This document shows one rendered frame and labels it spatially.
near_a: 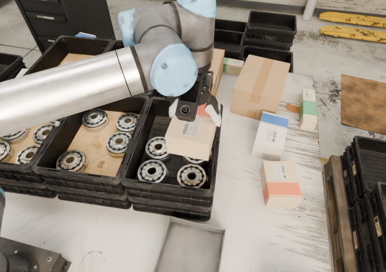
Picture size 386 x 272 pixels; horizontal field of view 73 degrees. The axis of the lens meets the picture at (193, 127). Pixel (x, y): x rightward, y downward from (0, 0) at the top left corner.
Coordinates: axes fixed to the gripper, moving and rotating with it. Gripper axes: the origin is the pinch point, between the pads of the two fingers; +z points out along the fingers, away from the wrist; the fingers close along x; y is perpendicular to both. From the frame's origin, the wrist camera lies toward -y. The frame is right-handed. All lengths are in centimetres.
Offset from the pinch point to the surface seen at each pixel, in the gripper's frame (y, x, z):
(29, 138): 0, 68, 27
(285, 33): 159, -37, 52
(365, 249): 12, -86, 83
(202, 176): -2.1, -3.6, 23.9
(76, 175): -15.6, 34.4, 16.7
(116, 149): 1.2, 30.3, 23.7
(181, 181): -5.8, 3.0, 23.9
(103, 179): -14.8, 25.5, 16.8
